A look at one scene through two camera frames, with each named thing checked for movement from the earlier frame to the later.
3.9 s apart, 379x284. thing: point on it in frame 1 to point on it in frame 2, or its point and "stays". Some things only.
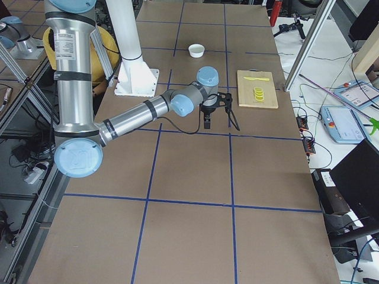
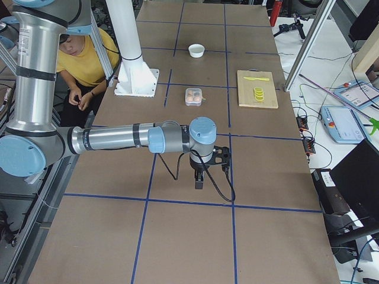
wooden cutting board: [246, 86] stays
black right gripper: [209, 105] to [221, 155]
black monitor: [357, 177] stays
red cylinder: [276, 10] stays
